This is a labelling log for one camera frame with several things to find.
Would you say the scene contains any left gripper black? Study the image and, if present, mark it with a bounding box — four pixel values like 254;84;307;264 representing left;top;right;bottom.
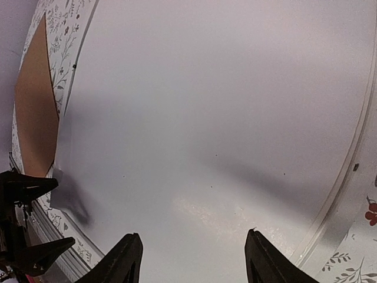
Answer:
1;171;75;277

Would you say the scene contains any brown cardboard backing board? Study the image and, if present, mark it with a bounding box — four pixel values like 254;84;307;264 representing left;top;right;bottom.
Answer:
15;15;59;177

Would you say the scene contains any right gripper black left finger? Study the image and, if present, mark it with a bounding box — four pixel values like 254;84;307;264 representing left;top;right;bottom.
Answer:
82;233;143;283

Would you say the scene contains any white picture frame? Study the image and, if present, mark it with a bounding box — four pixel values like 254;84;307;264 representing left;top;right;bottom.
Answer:
32;0;377;283

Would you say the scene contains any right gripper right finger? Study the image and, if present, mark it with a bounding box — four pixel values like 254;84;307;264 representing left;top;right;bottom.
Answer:
244;229;317;283

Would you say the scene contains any landscape photo print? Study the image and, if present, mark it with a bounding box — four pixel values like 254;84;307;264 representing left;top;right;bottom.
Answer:
49;0;377;283

